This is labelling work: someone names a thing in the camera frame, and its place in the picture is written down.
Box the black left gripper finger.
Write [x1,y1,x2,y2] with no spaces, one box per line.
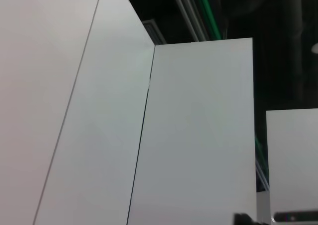
[234,213,259,225]

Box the green ceiling pipe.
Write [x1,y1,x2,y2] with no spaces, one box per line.
[193,0,264,161]

